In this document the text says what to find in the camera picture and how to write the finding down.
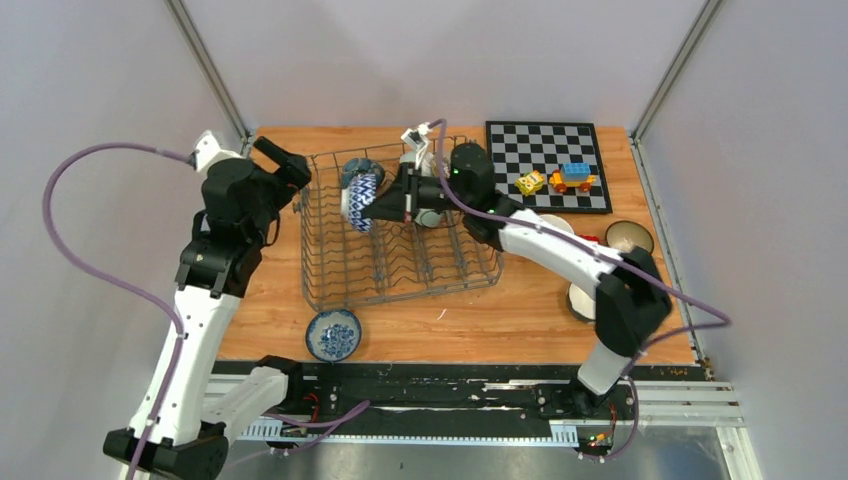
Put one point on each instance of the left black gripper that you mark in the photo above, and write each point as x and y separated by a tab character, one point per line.
292	175

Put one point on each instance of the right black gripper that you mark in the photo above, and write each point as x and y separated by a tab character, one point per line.
401	201

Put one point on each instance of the blue zigzag pattern bowl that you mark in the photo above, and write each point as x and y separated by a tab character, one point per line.
359	194

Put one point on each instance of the grey wire dish rack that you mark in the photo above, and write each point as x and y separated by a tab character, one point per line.
345	269

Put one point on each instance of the blue floral white bowl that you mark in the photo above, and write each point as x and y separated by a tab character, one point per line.
333	336

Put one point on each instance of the dark blue white bowl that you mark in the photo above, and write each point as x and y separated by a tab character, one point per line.
580	304

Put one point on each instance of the black striped bowl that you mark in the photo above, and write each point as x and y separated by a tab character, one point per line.
625	235

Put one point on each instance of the cream beige bowl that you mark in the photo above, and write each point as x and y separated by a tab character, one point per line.
558	222

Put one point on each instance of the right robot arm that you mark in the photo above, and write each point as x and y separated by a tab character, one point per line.
631	302

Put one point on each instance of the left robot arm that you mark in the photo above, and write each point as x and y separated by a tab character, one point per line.
175	433

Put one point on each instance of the pale green bowl middle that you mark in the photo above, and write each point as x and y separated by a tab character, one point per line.
429	218

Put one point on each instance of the pale green bowl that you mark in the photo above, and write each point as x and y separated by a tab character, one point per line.
425	166
429	218

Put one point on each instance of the pale green bowl rear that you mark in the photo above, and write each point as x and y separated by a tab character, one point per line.
425	166

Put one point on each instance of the dark teal glazed bowl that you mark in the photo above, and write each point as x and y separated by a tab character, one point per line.
361	166

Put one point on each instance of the black white checkerboard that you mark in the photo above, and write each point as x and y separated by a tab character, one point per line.
519	147

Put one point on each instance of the yellow toy block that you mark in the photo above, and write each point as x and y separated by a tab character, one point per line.
530	183

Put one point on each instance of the orange blue toy car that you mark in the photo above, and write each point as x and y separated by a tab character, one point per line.
572	176

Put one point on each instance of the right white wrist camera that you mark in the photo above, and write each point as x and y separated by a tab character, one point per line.
417	137

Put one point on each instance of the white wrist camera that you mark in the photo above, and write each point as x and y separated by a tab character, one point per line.
417	137
208	151

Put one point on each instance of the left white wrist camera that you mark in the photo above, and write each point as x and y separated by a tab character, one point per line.
208	151

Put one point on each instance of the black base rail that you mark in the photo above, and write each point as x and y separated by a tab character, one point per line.
480	404

